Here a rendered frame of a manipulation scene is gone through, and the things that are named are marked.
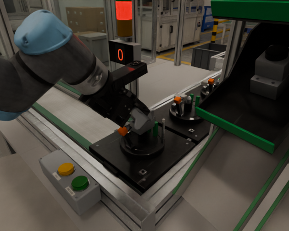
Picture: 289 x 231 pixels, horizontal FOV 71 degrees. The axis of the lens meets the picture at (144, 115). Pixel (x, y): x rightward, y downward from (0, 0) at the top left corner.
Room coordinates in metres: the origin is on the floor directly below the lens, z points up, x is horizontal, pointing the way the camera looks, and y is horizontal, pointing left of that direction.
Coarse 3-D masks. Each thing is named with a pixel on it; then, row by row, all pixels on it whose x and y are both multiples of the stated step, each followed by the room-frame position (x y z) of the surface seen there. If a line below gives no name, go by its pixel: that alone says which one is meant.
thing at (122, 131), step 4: (120, 128) 0.44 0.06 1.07; (124, 128) 0.44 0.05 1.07; (128, 128) 0.45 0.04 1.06; (120, 132) 0.43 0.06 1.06; (124, 132) 0.43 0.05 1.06; (124, 136) 0.44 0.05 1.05; (128, 136) 0.45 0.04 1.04; (128, 140) 0.45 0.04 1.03; (128, 144) 0.45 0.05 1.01; (132, 144) 0.46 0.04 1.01
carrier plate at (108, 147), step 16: (160, 128) 0.59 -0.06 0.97; (96, 144) 0.50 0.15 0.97; (112, 144) 0.50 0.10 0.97; (176, 144) 0.50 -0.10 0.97; (192, 144) 0.50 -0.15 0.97; (112, 160) 0.43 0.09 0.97; (128, 160) 0.43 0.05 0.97; (144, 160) 0.43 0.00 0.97; (160, 160) 0.43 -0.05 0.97; (176, 160) 0.43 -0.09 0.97; (128, 176) 0.37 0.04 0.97; (144, 176) 0.37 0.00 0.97; (160, 176) 0.37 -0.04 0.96
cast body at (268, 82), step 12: (276, 48) 0.31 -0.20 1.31; (288, 48) 0.30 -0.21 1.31; (264, 60) 0.31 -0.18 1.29; (276, 60) 0.30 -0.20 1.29; (288, 60) 0.29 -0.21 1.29; (264, 72) 0.31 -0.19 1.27; (276, 72) 0.29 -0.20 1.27; (288, 72) 0.30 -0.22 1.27; (252, 84) 0.32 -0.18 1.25; (264, 84) 0.30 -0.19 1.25; (276, 84) 0.29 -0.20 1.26; (288, 84) 0.31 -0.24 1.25; (264, 96) 0.30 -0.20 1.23; (276, 96) 0.29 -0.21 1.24
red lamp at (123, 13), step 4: (116, 4) 0.70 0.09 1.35; (120, 4) 0.69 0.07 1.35; (124, 4) 0.69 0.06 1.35; (128, 4) 0.70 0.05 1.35; (116, 8) 0.70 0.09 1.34; (120, 8) 0.69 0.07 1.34; (124, 8) 0.69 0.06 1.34; (128, 8) 0.70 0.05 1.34; (116, 12) 0.71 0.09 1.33; (120, 12) 0.69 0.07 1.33; (124, 12) 0.69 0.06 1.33; (128, 12) 0.70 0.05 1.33; (120, 16) 0.69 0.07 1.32; (124, 16) 0.69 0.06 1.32; (128, 16) 0.69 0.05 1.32
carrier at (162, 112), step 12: (192, 96) 0.72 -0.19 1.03; (168, 108) 0.74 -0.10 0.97; (192, 108) 0.70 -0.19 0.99; (156, 120) 0.64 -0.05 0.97; (168, 120) 0.64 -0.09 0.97; (180, 120) 0.62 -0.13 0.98; (192, 120) 0.62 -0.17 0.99; (204, 120) 0.64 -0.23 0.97; (180, 132) 0.56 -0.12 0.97; (204, 132) 0.56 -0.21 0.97
